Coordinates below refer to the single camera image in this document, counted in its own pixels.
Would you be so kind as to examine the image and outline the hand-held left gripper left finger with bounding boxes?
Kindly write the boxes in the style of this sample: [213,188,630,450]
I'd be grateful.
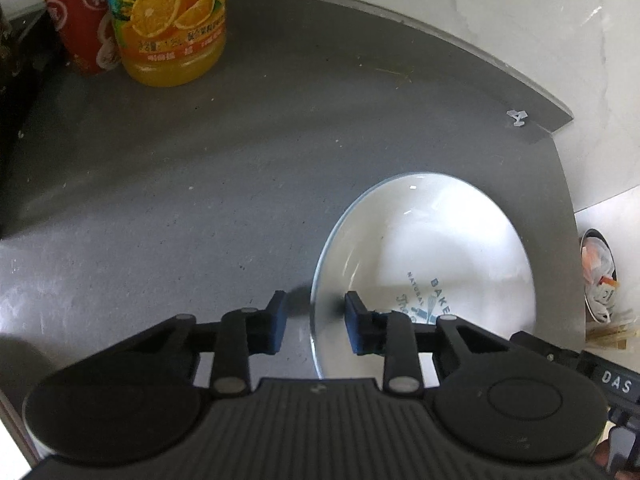
[125,290,287,395]

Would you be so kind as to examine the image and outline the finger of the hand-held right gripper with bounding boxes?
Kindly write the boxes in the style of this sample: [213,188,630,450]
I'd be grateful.
[509,330,584,371]

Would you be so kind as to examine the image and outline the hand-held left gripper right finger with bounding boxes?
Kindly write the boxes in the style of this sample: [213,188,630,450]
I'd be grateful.
[344,290,511,395]

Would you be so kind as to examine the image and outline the white plate with blue print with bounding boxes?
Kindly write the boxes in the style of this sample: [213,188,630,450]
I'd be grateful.
[309,172,536,381]

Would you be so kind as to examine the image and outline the person's right hand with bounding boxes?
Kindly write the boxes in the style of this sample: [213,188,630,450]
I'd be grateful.
[592,437,621,480]

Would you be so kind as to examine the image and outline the bin with trash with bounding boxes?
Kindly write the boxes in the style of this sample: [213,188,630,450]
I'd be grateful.
[579,228,622,324]

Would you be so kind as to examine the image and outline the white plastic bag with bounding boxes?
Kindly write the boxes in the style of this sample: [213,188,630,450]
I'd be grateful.
[581,237,620,322]

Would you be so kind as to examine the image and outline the orange juice bottle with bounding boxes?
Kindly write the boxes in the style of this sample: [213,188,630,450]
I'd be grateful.
[98,0,229,89]

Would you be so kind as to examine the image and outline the red drink can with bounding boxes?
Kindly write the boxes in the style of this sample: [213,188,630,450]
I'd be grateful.
[40,0,124,77]

